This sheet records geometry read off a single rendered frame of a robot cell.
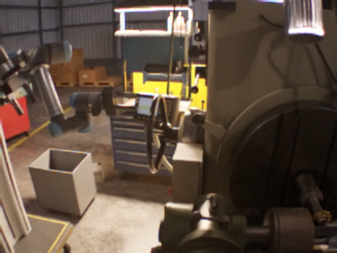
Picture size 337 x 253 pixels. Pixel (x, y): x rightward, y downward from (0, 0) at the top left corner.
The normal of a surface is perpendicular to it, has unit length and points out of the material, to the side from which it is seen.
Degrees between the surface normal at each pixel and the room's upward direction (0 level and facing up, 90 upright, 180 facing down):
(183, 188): 90
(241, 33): 90
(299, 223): 21
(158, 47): 90
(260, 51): 90
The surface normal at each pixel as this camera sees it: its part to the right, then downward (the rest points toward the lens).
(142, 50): -0.22, 0.36
